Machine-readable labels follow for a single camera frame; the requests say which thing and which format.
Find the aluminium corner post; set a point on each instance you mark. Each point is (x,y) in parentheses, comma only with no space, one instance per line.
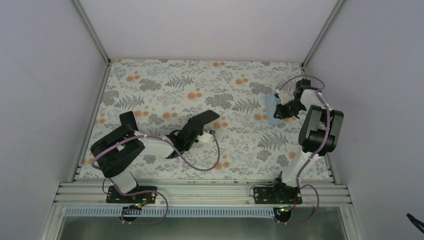
(91,31)
(322,33)

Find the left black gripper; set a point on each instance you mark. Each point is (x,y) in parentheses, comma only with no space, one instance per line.
(191,119)

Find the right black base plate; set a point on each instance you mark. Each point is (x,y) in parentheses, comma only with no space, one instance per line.
(265,194)

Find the light blue phone case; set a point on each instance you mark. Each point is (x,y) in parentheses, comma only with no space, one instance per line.
(271,106)

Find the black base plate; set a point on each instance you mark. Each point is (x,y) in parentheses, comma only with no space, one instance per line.
(265,194)
(139,195)

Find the black object at edge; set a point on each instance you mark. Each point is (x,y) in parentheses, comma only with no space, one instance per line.
(416,222)

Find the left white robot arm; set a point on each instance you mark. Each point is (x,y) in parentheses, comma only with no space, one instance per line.
(114,153)

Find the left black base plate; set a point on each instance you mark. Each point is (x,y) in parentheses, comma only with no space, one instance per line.
(139,195)

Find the phone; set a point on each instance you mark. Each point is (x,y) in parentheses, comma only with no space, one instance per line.
(129,118)
(206,117)

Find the aluminium rail frame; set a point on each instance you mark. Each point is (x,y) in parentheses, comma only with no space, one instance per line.
(234,197)

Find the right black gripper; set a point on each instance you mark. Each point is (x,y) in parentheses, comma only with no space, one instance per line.
(281,114)

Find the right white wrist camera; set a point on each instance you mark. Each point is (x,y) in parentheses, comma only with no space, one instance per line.
(283,96)

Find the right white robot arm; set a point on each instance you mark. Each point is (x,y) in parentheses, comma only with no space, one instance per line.
(318,136)

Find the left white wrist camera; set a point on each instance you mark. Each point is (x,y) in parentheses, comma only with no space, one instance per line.
(206,137)

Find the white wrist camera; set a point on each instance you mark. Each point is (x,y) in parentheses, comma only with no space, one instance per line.
(283,96)
(206,137)

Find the left aluminium corner post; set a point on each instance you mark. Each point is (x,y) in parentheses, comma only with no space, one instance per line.
(91,31)

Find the floral patterned table mat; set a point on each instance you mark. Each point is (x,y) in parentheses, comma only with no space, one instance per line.
(164,94)

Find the right aluminium corner post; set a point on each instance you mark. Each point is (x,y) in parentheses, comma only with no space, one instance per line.
(322,33)

